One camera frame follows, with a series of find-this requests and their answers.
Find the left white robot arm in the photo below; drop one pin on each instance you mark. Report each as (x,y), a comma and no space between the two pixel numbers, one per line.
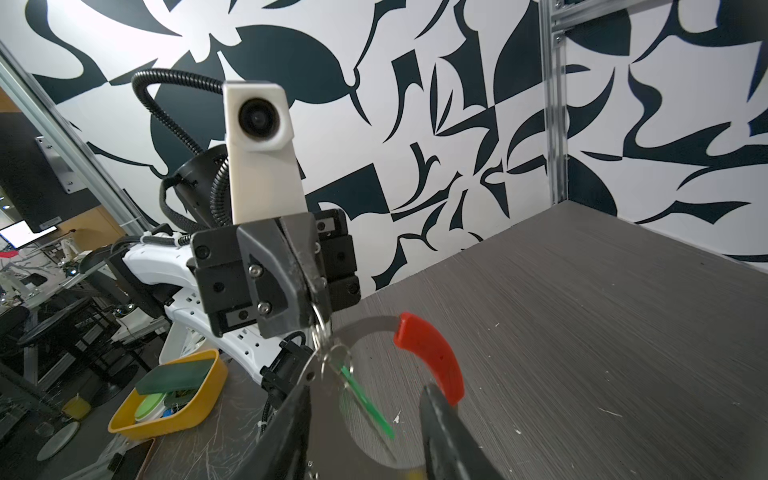
(156,267)

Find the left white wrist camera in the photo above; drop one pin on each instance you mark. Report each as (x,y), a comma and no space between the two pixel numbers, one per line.
(265,179)

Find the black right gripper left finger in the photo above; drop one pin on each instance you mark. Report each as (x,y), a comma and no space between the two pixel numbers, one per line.
(281,452)

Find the yellow plastic bin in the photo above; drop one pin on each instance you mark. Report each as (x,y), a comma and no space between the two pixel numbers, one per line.
(172,397)

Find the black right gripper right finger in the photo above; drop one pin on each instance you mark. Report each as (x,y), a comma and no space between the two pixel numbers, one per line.
(450,451)

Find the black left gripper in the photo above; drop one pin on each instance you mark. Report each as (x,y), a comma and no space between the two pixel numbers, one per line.
(282,274)

